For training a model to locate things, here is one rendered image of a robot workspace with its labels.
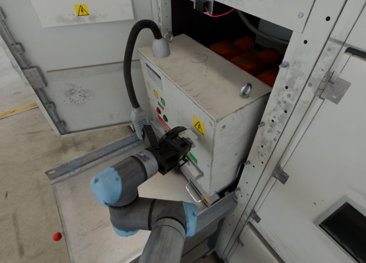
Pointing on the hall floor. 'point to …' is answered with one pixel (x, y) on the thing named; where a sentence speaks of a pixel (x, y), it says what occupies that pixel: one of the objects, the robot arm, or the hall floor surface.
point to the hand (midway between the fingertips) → (189, 130)
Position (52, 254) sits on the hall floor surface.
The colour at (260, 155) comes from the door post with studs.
